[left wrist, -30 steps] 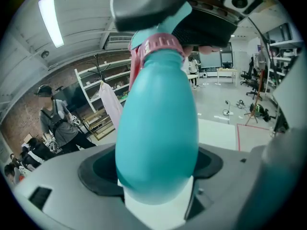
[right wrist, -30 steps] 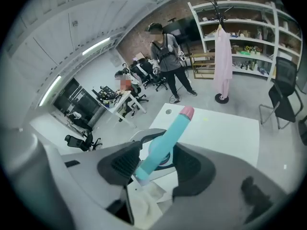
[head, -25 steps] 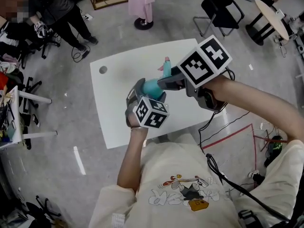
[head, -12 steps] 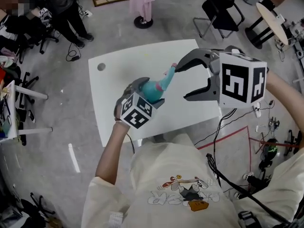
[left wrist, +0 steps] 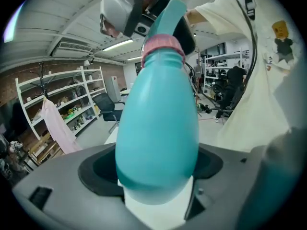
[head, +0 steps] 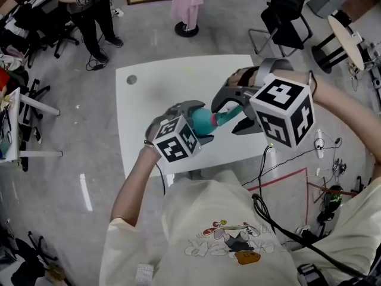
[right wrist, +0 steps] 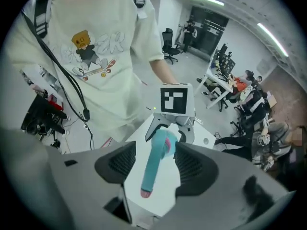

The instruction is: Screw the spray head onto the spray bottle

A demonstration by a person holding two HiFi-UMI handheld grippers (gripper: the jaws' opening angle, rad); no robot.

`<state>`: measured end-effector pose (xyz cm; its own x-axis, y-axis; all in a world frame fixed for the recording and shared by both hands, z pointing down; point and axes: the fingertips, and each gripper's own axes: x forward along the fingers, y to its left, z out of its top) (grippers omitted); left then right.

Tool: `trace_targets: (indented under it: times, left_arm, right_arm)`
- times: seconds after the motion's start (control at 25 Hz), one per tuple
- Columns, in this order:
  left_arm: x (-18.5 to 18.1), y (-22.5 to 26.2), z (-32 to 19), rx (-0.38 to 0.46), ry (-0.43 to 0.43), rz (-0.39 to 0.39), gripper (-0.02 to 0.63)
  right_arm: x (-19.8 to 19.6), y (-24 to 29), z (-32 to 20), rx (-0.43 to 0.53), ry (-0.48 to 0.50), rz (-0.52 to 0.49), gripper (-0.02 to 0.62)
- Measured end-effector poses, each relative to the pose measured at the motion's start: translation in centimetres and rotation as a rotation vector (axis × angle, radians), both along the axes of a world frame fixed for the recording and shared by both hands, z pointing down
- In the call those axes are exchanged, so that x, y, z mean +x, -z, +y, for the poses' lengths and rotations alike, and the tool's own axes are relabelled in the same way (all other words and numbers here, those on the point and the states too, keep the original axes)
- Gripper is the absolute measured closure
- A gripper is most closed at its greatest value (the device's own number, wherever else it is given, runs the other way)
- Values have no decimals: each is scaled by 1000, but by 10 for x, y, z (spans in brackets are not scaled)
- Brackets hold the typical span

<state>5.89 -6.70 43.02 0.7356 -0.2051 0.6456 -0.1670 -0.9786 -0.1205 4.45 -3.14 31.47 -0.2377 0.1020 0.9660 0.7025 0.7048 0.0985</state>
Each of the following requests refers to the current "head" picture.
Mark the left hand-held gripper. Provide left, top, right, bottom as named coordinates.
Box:
left=145, top=100, right=216, bottom=164

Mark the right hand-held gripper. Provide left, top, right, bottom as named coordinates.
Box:
left=210, top=57, right=317, bottom=153

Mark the teal spray bottle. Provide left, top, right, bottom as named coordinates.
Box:
left=190, top=107, right=217, bottom=138

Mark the teal spray head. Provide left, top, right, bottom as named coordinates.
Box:
left=210, top=103, right=244, bottom=128

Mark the person's left forearm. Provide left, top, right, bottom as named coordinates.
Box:
left=110, top=143, right=164, bottom=229

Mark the person's right forearm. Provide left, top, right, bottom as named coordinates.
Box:
left=306, top=71, right=381, bottom=164

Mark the person's right hand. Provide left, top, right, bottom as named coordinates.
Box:
left=228, top=67, right=260, bottom=87

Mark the black round stand base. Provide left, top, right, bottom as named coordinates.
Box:
left=174, top=21, right=199, bottom=38

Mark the black cantilever visitor chair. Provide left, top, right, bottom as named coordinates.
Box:
left=248, top=0, right=314, bottom=58

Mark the cream printed t-shirt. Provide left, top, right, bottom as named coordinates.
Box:
left=99, top=171, right=381, bottom=286

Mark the pink garment on stand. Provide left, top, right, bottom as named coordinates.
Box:
left=170, top=0, right=207, bottom=29

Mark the black helmet with green glow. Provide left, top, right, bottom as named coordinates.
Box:
left=323, top=185, right=345, bottom=213

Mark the round wooden side table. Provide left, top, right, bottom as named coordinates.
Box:
left=311, top=10, right=366, bottom=74

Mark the black chair star base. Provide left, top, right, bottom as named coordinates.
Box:
left=20, top=78, right=51, bottom=123

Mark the white side desk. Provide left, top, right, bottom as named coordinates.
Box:
left=0, top=86, right=64, bottom=164

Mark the black swivel office chair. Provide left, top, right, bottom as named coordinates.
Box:
left=13, top=0, right=80, bottom=69

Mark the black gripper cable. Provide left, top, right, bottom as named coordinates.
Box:
left=155, top=162, right=167, bottom=197
left=241, top=145, right=275, bottom=197

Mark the white charger with cable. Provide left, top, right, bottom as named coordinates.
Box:
left=314, top=129, right=343, bottom=160

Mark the black power adapter with cable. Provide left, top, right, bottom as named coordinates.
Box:
left=85, top=48, right=110, bottom=72

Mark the thick black body cable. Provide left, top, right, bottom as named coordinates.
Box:
left=251, top=192, right=368, bottom=279

